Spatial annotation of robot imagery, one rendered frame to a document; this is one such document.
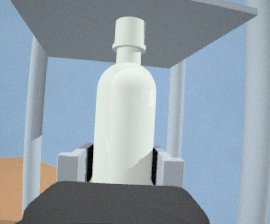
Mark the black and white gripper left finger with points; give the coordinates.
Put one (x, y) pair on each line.
(77, 165)

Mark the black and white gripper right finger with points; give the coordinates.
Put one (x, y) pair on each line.
(166, 170)

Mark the white bottle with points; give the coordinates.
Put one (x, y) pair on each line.
(125, 112)

